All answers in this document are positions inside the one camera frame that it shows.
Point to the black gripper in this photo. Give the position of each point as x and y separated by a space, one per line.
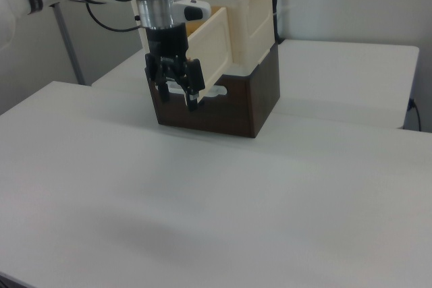
167 43

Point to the cream cabinet door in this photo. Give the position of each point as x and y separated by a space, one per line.
216 45

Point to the cream plastic cabinet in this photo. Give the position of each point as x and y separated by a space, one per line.
256 15

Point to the dark brown wooden box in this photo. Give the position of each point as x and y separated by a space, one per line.
236 109

